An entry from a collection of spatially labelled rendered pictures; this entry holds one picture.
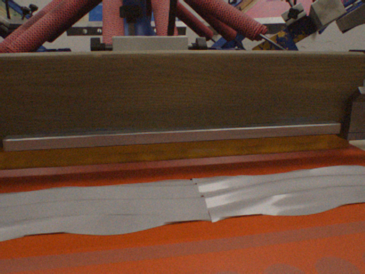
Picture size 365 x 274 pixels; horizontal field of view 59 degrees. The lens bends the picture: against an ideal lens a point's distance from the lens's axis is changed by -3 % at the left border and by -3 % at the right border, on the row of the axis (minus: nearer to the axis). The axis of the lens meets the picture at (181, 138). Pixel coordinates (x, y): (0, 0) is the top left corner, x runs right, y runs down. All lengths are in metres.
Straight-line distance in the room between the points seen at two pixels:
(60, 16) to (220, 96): 0.70
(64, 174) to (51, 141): 0.04
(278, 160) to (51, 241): 0.22
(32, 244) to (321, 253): 0.16
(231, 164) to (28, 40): 0.69
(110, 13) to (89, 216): 0.65
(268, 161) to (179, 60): 0.13
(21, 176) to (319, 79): 0.28
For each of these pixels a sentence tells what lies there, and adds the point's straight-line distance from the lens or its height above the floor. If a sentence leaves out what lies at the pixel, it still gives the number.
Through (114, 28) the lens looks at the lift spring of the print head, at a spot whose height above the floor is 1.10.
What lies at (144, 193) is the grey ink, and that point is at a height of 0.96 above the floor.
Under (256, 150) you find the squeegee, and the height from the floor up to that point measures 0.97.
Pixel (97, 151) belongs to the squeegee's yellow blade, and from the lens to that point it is 0.30.
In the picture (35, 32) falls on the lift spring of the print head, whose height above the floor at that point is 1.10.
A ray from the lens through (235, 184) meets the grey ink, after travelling 0.27.
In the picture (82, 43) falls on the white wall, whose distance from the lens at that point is 4.44.
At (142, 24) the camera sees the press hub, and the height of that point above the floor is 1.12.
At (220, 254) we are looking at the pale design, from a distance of 0.19.
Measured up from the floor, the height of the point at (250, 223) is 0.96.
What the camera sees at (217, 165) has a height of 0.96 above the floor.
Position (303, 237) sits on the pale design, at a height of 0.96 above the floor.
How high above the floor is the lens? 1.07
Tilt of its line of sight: 16 degrees down
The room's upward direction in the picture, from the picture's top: straight up
